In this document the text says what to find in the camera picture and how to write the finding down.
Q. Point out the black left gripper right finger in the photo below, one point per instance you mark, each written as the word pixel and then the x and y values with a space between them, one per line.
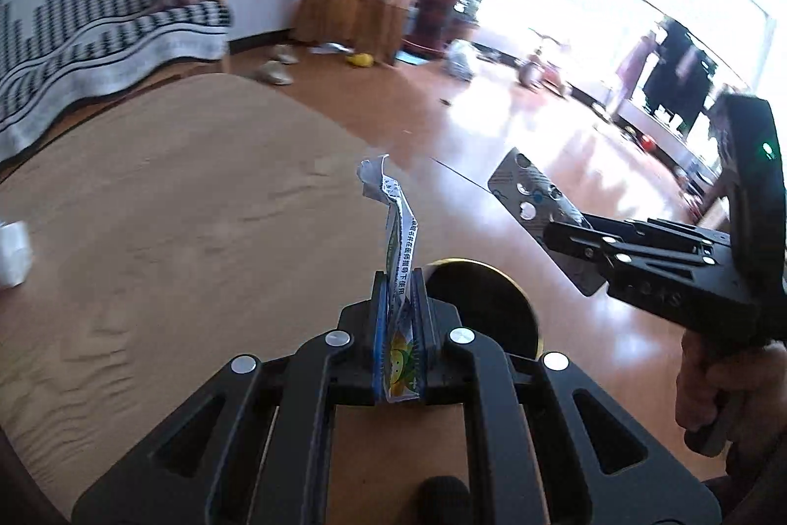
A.
pixel 545 444

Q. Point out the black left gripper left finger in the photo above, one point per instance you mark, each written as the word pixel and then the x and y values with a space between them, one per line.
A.
pixel 251 445

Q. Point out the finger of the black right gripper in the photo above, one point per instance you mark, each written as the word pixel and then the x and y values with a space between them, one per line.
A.
pixel 569 239
pixel 654 233

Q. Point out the silver pill blister pack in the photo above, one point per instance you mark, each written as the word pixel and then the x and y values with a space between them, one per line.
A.
pixel 534 201

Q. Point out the yellow blue snack wrapper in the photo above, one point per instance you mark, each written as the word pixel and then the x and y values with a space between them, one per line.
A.
pixel 396 349

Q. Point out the black gold-rimmed trash bin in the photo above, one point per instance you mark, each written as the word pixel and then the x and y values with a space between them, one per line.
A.
pixel 488 301

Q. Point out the right hand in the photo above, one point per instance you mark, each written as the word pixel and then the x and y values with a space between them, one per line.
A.
pixel 760 377

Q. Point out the pink toddler tricycle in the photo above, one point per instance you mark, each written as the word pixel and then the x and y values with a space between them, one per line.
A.
pixel 536 72

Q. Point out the white plastic bag on floor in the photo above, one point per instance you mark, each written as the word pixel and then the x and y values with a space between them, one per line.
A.
pixel 461 59

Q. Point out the round wooden table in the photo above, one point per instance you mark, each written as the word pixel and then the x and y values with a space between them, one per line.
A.
pixel 211 217

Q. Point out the yellow toy on floor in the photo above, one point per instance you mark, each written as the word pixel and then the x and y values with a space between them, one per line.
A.
pixel 360 60

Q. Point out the beige slipper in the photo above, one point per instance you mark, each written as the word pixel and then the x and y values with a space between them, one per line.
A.
pixel 273 72
pixel 284 54

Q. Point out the black white striped sofa blanket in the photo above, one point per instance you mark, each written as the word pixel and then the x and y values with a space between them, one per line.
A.
pixel 56 54

